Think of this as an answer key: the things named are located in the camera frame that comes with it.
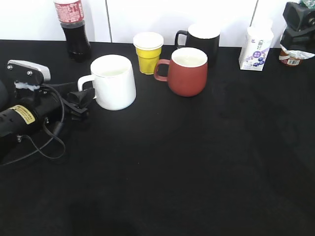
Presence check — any blueberry yogurt carton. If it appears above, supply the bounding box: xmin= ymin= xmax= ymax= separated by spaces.
xmin=238 ymin=19 xmax=274 ymax=71

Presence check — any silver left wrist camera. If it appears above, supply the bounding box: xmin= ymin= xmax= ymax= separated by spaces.
xmin=7 ymin=59 xmax=51 ymax=91

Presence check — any black ceramic mug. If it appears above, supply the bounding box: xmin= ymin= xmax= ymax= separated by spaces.
xmin=174 ymin=23 xmax=221 ymax=68

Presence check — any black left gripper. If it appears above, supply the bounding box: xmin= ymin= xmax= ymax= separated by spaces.
xmin=14 ymin=83 xmax=95 ymax=123

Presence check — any red ceramic mug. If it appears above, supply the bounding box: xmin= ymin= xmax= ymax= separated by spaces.
xmin=154 ymin=47 xmax=208 ymax=97

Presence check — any white ceramic mug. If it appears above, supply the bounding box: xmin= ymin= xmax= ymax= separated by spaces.
xmin=77 ymin=55 xmax=136 ymax=111

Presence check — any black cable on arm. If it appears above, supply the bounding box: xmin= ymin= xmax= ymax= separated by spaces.
xmin=0 ymin=82 xmax=77 ymax=167

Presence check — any small red yogurt cup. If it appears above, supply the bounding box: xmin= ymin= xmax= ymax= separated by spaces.
xmin=279 ymin=45 xmax=315 ymax=67

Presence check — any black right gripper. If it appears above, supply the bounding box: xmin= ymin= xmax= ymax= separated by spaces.
xmin=280 ymin=1 xmax=315 ymax=53

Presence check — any yellow cup white lid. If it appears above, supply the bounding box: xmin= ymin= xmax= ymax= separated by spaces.
xmin=133 ymin=32 xmax=164 ymax=75

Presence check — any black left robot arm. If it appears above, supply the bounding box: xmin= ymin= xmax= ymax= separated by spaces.
xmin=0 ymin=83 xmax=95 ymax=160

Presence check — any cola bottle red label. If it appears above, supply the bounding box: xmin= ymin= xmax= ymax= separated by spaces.
xmin=54 ymin=0 xmax=91 ymax=62

